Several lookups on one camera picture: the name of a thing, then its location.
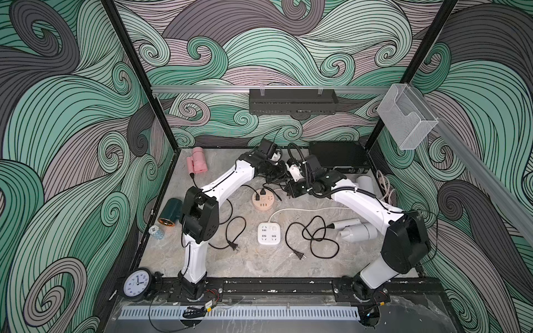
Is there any black cord of white dryer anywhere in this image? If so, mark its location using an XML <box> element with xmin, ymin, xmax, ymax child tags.
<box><xmin>260</xmin><ymin>166</ymin><xmax>292</xmax><ymax>203</ymax></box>

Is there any black cord of pink dryer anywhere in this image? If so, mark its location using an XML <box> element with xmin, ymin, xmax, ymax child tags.
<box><xmin>190</xmin><ymin>172</ymin><xmax>261</xmax><ymax>201</ymax></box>

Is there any black cord of green dryer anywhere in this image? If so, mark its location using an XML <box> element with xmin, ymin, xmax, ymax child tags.
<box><xmin>207</xmin><ymin>199</ymin><xmax>247</xmax><ymax>252</ymax></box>

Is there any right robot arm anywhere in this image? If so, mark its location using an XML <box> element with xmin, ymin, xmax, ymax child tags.
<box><xmin>287</xmin><ymin>170</ymin><xmax>431</xmax><ymax>301</ymax></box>

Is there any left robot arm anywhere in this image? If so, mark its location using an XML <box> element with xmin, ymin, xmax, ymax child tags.
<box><xmin>178</xmin><ymin>150</ymin><xmax>285</xmax><ymax>299</ymax></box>

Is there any pink round power strip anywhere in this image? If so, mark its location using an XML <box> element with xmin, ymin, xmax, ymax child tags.
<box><xmin>251</xmin><ymin>188</ymin><xmax>276</xmax><ymax>212</ymax></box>

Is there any black case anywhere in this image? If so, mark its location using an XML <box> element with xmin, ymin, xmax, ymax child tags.
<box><xmin>309</xmin><ymin>141</ymin><xmax>371</xmax><ymax>174</ymax></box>

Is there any white hair dryer right back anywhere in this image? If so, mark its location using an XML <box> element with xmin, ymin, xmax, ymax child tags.
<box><xmin>355</xmin><ymin>176</ymin><xmax>376</xmax><ymax>194</ymax></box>

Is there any white hair dryer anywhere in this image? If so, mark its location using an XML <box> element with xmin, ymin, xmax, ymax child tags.
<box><xmin>355</xmin><ymin>176</ymin><xmax>376</xmax><ymax>194</ymax></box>
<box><xmin>327</xmin><ymin>218</ymin><xmax>378</xmax><ymax>243</ymax></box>

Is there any white hair dryer right front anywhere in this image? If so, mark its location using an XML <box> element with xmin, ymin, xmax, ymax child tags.
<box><xmin>327</xmin><ymin>218</ymin><xmax>378</xmax><ymax>243</ymax></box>

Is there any white square power strip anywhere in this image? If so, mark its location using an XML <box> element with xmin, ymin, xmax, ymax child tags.
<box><xmin>257</xmin><ymin>222</ymin><xmax>281</xmax><ymax>246</ymax></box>

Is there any pink hair dryer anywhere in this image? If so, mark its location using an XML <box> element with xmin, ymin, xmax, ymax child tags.
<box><xmin>186</xmin><ymin>147</ymin><xmax>208</xmax><ymax>176</ymax></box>

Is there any dark green hair dryer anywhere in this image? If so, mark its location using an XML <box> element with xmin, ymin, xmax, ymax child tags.
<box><xmin>158</xmin><ymin>198</ymin><xmax>183</xmax><ymax>227</ymax></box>

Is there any small clear bottle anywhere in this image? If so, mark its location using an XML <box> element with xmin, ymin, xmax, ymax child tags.
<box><xmin>149</xmin><ymin>225</ymin><xmax>165</xmax><ymax>240</ymax></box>

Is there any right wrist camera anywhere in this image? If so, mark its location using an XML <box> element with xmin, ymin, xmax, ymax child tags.
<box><xmin>287</xmin><ymin>143</ymin><xmax>327</xmax><ymax>183</ymax></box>

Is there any black wall shelf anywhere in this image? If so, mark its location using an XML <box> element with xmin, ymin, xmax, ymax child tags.
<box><xmin>248</xmin><ymin>88</ymin><xmax>339</xmax><ymax>116</ymax></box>

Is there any clear mesh wall holder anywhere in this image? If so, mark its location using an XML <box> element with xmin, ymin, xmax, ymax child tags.
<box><xmin>377</xmin><ymin>83</ymin><xmax>439</xmax><ymax>151</ymax></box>

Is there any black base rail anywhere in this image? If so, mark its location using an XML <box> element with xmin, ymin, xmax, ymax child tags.
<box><xmin>157</xmin><ymin>276</ymin><xmax>446</xmax><ymax>305</ymax></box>

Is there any round wall clock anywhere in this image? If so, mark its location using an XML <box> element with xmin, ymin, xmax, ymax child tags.
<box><xmin>120</xmin><ymin>268</ymin><xmax>153</xmax><ymax>301</ymax></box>

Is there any white slotted cable duct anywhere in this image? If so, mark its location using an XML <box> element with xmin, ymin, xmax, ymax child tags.
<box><xmin>118</xmin><ymin>305</ymin><xmax>360</xmax><ymax>321</ymax></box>

